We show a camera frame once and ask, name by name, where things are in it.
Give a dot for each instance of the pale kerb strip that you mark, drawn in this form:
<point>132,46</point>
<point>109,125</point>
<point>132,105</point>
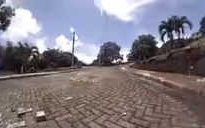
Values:
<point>23,74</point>

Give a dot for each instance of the brown brick paved road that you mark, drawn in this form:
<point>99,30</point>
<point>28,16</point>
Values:
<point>100,96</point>

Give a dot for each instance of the row of bushes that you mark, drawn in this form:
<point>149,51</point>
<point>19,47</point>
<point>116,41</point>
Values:
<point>23,57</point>

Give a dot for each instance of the loose brick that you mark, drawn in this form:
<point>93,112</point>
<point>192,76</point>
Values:
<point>16,124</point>
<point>25,111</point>
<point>40,115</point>
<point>68,98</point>

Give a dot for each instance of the broad green tree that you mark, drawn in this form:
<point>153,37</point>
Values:
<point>144,46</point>

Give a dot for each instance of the palm tree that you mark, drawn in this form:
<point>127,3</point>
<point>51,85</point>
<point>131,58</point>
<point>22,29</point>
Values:
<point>166,28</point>
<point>180,24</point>

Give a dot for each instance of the large dark tree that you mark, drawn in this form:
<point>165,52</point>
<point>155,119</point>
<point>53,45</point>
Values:
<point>4,16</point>

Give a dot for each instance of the thin lamp pole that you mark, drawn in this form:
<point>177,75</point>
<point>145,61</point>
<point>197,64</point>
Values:
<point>73,50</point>

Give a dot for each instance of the earth bank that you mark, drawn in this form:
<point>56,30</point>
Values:
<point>190,60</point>

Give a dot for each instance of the pale pavement with kerb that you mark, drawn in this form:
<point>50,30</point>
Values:
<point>176,80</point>

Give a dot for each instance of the round dark tree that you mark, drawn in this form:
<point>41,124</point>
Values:
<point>109,52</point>

